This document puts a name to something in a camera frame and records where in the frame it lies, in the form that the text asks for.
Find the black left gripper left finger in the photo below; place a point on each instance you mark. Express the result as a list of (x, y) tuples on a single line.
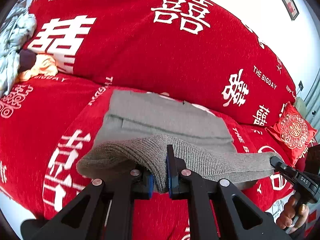
[(99, 211)]

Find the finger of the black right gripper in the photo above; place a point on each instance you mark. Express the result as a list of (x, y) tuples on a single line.
[(284, 169)]

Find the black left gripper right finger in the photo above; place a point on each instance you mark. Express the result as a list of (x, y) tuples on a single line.
[(217, 209)]

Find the grey knitted sweater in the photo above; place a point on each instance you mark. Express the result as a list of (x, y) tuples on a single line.
[(138, 127)]

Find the person's right hand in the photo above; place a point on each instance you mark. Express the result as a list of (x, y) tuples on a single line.
[(289, 218)]

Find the red embroidered cushion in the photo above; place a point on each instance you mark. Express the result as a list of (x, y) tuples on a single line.
[(293, 133)]

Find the orange cloth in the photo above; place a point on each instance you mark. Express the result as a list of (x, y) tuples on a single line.
[(44, 65)]

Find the dark maroon cloth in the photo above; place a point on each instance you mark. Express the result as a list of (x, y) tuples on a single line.
[(27, 60)]

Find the light patterned crumpled blanket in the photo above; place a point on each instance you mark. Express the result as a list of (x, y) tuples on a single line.
[(17, 29)]

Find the black framed wall picture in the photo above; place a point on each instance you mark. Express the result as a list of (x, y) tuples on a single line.
[(291, 9)]

